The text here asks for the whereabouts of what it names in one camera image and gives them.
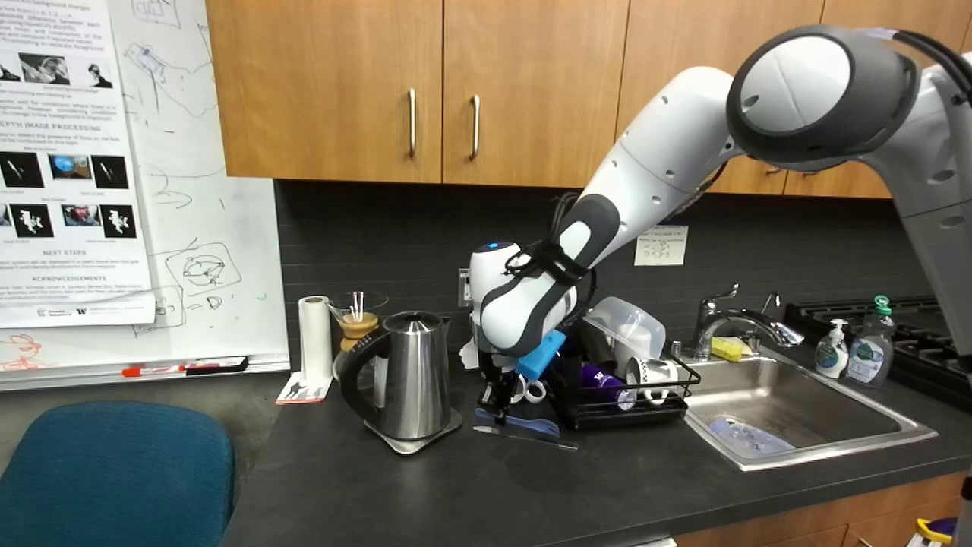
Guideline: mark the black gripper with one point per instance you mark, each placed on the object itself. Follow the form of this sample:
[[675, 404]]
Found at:
[[506, 367]]

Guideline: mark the blue plastic fork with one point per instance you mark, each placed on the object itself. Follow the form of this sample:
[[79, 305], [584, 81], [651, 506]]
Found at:
[[532, 428]]

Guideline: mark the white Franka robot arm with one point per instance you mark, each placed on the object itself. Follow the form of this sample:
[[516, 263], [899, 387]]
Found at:
[[670, 140]]

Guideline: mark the stainless steel electric kettle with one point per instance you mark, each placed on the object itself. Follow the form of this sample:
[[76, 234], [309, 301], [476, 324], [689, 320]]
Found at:
[[411, 376]]

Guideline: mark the clear plastic food container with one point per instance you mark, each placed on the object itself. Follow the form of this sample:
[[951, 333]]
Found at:
[[627, 324]]

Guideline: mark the white mug green checker rim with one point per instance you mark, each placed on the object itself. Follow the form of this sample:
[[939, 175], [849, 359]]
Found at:
[[654, 380]]

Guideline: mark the glass jar with brown band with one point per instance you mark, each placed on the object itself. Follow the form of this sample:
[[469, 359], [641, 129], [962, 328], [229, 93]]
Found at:
[[356, 325]]

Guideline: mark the white and red packet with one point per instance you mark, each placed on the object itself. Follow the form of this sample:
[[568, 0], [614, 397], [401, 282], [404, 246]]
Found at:
[[299, 392]]

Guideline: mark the yellow sponge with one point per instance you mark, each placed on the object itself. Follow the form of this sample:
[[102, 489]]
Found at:
[[729, 351]]

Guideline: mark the chrome sink faucet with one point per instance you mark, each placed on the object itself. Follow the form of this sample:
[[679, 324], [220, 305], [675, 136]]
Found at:
[[725, 324]]

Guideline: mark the clear lid blue tabs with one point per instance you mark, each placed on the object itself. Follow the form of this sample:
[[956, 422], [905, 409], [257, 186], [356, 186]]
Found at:
[[747, 438]]

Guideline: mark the whiteboard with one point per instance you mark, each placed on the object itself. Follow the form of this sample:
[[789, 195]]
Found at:
[[243, 285]]

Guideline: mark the stainless steel sink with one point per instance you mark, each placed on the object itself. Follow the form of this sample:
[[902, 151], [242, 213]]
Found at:
[[801, 404]]

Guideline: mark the black whiteboard eraser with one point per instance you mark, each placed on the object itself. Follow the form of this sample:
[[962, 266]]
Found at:
[[216, 363]]

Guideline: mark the wooden lower cabinet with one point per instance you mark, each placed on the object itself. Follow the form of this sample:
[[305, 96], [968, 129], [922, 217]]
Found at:
[[810, 517]]

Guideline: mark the white pump soap bottle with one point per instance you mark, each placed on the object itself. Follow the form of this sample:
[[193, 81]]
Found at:
[[831, 354]]

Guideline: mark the red marker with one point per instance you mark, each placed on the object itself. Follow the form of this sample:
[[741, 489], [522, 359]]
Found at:
[[153, 368]]

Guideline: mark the dish soap bottle green cap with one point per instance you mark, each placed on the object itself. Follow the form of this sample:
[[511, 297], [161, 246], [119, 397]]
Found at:
[[869, 354]]

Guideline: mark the black stove top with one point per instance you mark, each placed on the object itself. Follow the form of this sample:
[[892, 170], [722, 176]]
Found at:
[[932, 344]]

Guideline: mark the yellow and purple object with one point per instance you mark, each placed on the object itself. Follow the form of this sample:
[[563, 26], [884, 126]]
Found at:
[[932, 529]]

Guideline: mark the white research poster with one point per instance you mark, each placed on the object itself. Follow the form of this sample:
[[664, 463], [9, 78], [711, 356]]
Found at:
[[72, 263]]

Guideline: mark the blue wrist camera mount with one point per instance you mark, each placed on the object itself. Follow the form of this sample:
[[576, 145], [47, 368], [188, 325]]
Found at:
[[543, 354]]

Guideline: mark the wall outlet plate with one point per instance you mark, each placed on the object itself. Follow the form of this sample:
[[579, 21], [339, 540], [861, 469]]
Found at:
[[463, 289]]

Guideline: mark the white paper wall note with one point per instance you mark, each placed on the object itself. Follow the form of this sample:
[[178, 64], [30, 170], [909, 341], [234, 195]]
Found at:
[[664, 246]]

